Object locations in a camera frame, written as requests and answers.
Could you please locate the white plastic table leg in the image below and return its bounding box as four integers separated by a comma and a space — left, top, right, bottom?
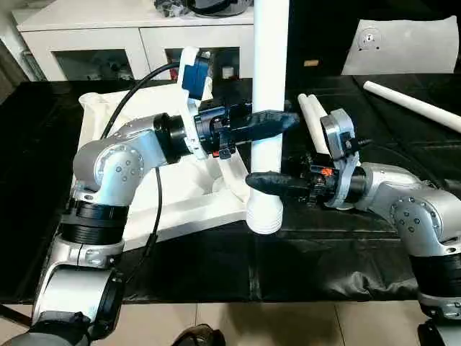
362, 81, 461, 136
308, 94, 334, 145
297, 94, 325, 156
247, 0, 290, 236

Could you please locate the white plastic table top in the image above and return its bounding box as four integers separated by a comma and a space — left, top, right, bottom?
76, 90, 254, 251

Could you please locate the black cabinet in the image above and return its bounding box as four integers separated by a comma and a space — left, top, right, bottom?
288, 0, 461, 80

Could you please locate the black work mat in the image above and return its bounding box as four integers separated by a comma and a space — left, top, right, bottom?
0, 76, 461, 303

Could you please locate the black rice cooker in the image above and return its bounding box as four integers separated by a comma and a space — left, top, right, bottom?
189, 0, 254, 18

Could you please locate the dark tangled clutter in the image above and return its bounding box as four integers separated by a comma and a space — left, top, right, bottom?
153, 0, 192, 19

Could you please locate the white cabinet with glass doors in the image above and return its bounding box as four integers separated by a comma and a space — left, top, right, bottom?
14, 0, 256, 82

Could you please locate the white plastic bag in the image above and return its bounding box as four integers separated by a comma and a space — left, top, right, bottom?
341, 16, 460, 77

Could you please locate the black robot left foot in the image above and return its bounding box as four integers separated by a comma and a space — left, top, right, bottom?
171, 324, 226, 346

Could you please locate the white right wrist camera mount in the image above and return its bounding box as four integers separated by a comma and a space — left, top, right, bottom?
319, 108, 362, 211

